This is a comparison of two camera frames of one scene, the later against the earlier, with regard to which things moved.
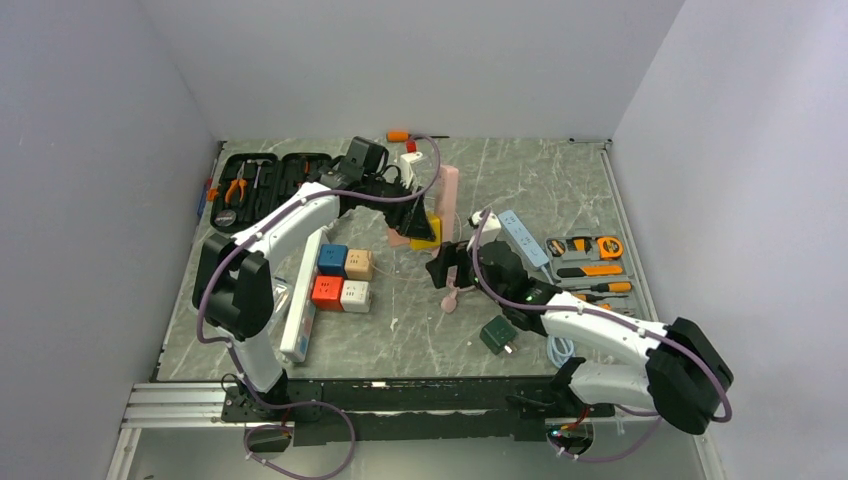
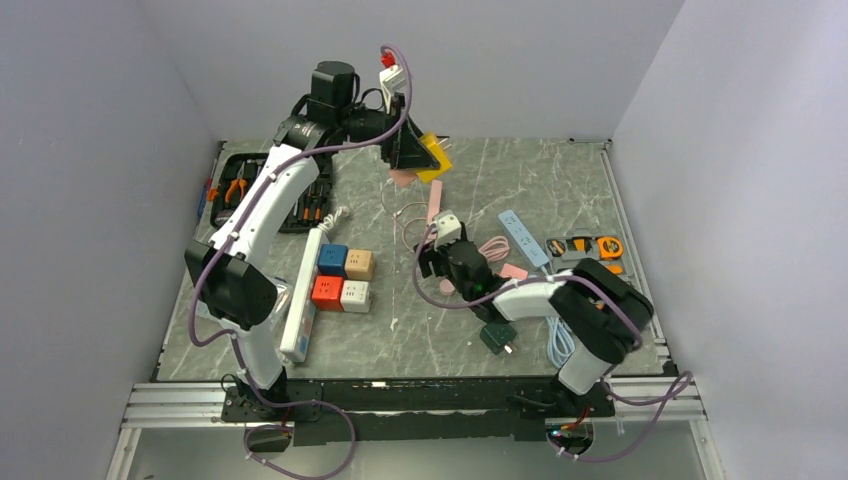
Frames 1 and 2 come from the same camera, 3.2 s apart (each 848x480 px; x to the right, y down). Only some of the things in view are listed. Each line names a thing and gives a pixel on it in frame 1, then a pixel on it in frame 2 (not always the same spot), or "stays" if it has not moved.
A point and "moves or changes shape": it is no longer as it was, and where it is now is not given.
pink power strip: [446, 186] moves or changes shape
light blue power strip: [523, 238] stays
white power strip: [301, 316] stays
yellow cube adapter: [435, 224] moves or changes shape
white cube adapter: [355, 296] stays
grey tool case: [593, 266] stays
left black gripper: [410, 218] → [408, 151]
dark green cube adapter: [496, 333] stays
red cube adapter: [326, 292] stays
